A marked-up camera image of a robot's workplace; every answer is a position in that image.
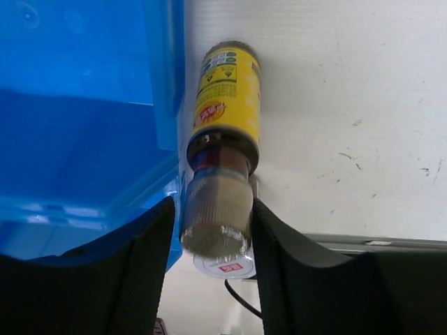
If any front aluminium rail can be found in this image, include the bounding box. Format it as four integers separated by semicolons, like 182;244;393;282
304;233;446;255

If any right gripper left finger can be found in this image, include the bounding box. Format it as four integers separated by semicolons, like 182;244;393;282
1;197;175;334

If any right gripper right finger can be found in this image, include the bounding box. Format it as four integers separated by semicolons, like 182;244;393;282
251;200;446;334

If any blue three-compartment plastic bin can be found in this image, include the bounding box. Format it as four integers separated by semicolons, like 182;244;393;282
1;0;185;260

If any yellow-label brown bottle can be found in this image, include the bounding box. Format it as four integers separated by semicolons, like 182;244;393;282
180;40;261;259

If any right short red-label jar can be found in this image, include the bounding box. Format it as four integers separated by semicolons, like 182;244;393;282
193;251;256;279

